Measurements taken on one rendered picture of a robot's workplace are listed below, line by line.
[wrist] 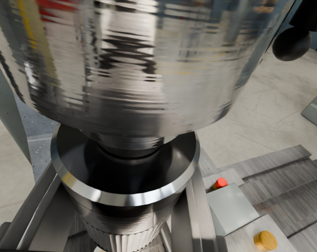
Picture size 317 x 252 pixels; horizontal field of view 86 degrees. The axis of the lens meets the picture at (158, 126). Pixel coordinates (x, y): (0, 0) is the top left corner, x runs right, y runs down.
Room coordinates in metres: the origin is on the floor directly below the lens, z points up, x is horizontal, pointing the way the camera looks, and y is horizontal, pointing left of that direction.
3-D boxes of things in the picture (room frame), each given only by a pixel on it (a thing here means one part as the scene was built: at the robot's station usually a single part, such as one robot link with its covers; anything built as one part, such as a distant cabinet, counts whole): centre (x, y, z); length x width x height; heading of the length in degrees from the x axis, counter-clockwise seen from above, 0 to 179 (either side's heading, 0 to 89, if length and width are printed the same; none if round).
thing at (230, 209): (0.11, -0.12, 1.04); 0.06 x 0.05 x 0.06; 121
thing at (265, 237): (0.08, -0.18, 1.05); 0.02 x 0.02 x 0.02
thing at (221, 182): (0.15, -0.12, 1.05); 0.02 x 0.02 x 0.03
